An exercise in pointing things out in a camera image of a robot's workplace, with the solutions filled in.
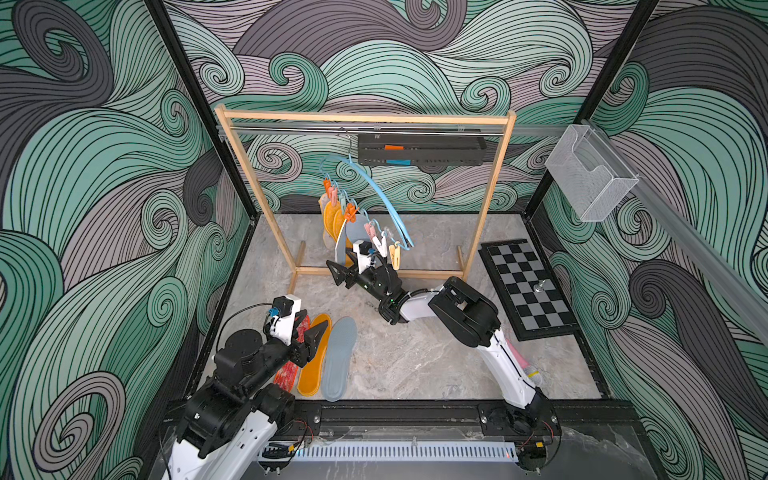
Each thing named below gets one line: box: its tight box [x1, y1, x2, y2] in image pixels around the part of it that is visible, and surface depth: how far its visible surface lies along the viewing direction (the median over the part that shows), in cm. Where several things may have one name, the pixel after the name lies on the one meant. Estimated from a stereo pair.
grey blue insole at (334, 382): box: [321, 316, 358, 402], surface depth 84 cm
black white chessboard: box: [478, 238, 579, 342], surface depth 94 cm
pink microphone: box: [511, 346, 543, 386], surface depth 79 cm
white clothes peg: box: [372, 231, 388, 258], surface depth 71 cm
